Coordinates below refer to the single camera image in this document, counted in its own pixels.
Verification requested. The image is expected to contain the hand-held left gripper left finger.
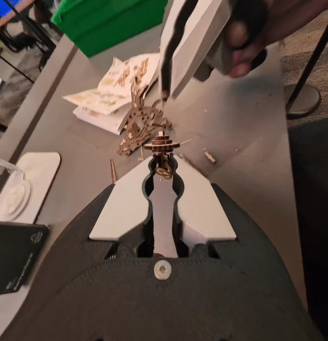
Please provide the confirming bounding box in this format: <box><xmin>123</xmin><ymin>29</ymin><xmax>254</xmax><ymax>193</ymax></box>
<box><xmin>89</xmin><ymin>156</ymin><xmax>157</xmax><ymax>257</ymax></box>

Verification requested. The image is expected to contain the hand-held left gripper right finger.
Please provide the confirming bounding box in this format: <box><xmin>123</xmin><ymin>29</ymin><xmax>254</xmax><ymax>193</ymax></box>
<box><xmin>171</xmin><ymin>155</ymin><xmax>237</xmax><ymax>257</ymax></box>

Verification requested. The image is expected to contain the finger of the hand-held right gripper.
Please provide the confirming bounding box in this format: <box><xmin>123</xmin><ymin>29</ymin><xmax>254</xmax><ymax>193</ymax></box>
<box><xmin>159</xmin><ymin>0</ymin><xmax>199</xmax><ymax>103</ymax></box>
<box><xmin>170</xmin><ymin>0</ymin><xmax>238</xmax><ymax>99</ymax></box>

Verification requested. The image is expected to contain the wooden gear assembly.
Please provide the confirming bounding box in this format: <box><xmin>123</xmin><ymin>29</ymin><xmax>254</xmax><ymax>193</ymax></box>
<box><xmin>143</xmin><ymin>131</ymin><xmax>181</xmax><ymax>180</ymax></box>

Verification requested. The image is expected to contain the wooden model assembly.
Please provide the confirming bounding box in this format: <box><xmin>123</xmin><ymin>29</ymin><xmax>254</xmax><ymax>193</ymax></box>
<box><xmin>116</xmin><ymin>77</ymin><xmax>173</xmax><ymax>156</ymax></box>

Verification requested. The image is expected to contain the black model kit box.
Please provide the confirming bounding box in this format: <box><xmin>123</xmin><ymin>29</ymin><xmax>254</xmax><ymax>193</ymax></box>
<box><xmin>0</xmin><ymin>222</ymin><xmax>50</xmax><ymax>296</ymax></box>

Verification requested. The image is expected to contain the person's right hand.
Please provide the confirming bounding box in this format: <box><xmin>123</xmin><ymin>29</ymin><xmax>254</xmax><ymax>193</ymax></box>
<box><xmin>224</xmin><ymin>0</ymin><xmax>328</xmax><ymax>79</ymax></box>

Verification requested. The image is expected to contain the green plastic bin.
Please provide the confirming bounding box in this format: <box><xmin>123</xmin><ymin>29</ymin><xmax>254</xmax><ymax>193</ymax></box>
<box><xmin>51</xmin><ymin>0</ymin><xmax>168</xmax><ymax>58</ymax></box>

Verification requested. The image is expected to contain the instruction booklet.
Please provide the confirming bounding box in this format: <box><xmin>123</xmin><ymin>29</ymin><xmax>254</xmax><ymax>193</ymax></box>
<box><xmin>62</xmin><ymin>52</ymin><xmax>161</xmax><ymax>136</ymax></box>

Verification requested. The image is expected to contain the white stand base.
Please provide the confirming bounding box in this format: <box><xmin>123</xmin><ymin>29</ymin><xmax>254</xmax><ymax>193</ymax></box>
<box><xmin>0</xmin><ymin>152</ymin><xmax>61</xmax><ymax>225</ymax></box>

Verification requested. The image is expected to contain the black pole stand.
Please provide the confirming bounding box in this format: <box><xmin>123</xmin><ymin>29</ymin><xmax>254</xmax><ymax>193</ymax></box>
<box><xmin>285</xmin><ymin>15</ymin><xmax>328</xmax><ymax>120</ymax></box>

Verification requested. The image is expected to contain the black office chair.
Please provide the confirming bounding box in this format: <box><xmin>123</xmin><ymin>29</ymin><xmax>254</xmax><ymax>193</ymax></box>
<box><xmin>0</xmin><ymin>27</ymin><xmax>56</xmax><ymax>82</ymax></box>

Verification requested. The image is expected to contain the background table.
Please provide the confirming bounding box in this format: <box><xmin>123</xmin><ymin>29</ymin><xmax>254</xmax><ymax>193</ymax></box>
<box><xmin>0</xmin><ymin>0</ymin><xmax>36</xmax><ymax>28</ymax></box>

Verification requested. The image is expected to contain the blue plastic bin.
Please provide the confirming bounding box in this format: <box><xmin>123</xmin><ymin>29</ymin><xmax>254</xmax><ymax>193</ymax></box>
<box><xmin>0</xmin><ymin>0</ymin><xmax>28</xmax><ymax>16</ymax></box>

